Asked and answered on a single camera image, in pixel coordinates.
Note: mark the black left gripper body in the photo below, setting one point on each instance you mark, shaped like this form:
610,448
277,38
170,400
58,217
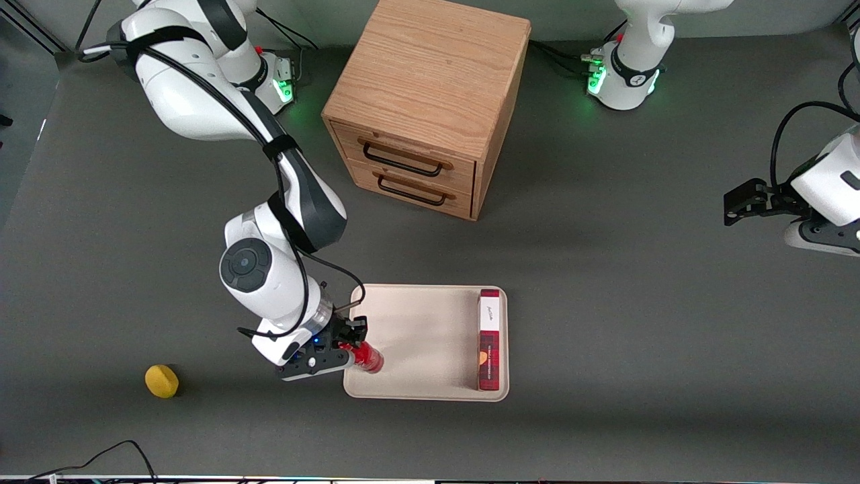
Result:
772,199

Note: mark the yellow lemon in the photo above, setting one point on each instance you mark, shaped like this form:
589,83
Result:
162,381

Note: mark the red coke bottle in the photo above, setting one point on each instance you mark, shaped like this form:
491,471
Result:
368,357

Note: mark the wooden two-drawer cabinet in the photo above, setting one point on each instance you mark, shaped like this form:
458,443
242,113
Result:
430,74

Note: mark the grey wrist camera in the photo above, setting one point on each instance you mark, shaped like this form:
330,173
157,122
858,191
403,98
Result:
820,240
312,364

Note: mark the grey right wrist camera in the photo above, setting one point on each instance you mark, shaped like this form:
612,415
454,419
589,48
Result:
312,364

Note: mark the beige plastic tray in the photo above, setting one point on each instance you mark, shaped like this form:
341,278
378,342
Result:
416,343

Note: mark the red tartan shortbread box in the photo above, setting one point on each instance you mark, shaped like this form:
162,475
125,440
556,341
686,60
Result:
489,349

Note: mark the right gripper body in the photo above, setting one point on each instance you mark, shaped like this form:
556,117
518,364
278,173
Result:
340,330

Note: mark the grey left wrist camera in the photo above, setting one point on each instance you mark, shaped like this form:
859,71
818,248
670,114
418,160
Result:
820,240

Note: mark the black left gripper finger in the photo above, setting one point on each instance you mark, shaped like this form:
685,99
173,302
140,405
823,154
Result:
752,188
737,210

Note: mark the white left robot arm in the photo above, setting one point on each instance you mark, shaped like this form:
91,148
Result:
631,81

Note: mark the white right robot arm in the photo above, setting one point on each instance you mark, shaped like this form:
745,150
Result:
181,94

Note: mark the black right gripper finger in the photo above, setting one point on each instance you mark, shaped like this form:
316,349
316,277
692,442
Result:
344,347
356,328

